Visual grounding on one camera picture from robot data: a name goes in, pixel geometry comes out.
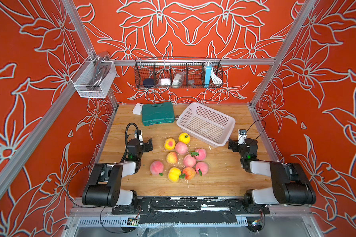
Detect white plastic perforated basket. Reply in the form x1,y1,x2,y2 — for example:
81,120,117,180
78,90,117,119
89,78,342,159
177,103,235,147

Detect clear plastic bag packet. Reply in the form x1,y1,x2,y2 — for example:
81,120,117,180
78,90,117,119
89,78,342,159
172,72,186,89

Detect yellow peach red spot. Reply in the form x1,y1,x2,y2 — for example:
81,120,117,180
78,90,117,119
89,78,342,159
164,138,176,151

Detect green plastic tool case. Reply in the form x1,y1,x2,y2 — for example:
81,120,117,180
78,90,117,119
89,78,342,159
141,102,175,126

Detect white cable bundle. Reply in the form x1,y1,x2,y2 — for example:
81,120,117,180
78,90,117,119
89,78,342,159
210,66,223,85

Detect yellow peach front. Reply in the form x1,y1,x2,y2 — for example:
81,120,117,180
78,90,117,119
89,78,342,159
168,167,182,183

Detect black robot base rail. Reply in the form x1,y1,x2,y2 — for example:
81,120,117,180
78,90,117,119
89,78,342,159
111,197,270,225

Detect pink peach with leaf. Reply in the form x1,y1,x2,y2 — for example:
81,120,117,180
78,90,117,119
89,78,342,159
183,155,196,167

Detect black wire wall basket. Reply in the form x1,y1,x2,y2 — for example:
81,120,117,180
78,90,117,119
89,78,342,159
134,56,223,89

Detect yellow orange peach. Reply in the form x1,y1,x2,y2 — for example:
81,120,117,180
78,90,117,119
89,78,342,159
166,152,179,164

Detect yellow peach back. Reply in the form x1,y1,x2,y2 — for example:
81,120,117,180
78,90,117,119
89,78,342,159
179,132,191,144

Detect small white box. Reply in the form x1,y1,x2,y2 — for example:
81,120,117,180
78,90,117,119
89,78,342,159
133,103,143,115

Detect orange red peach front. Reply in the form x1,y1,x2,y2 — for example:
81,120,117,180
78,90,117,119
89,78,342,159
182,167,196,180

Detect white mesh wall basket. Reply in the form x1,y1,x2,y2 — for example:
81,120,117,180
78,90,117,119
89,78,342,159
71,53,117,98

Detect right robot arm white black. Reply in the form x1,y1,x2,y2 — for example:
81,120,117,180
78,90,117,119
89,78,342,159
228,138,316,206

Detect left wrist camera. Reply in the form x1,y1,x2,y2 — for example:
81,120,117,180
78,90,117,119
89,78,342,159
134,129,143,142

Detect light blue box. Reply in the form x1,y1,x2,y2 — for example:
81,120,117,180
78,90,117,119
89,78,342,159
204,62,212,88

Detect dark round container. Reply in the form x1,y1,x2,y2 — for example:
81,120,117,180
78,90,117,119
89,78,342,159
142,78,155,88

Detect white packet in basket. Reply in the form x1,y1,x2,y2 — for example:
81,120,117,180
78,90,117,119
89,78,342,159
157,78,171,87

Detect metal tongs in basket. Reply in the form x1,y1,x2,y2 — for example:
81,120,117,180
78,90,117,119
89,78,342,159
87,51,110,91

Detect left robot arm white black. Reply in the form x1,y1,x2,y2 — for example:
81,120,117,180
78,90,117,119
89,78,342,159
82,138,153,207

